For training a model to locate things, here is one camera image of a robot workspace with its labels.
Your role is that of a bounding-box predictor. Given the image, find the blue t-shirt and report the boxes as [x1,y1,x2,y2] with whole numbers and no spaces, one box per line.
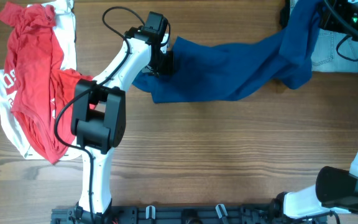
[133,0,320,103]

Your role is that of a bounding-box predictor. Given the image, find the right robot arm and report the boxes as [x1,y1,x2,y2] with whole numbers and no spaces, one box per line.
[280,1,358,222]

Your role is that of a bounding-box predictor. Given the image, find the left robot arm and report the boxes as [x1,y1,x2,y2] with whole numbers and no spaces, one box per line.
[71,12,173,223]

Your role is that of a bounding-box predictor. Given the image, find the folded light blue jeans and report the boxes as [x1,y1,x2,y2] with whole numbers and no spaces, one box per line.
[311,29,358,73]

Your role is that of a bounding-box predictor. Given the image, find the white t-shirt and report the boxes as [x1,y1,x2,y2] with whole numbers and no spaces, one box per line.
[0,0,77,160]

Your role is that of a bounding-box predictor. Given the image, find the red t-shirt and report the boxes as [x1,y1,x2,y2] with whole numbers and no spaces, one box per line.
[0,2,92,164]

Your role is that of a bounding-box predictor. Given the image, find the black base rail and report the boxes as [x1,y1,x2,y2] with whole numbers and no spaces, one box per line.
[50,204,328,224]

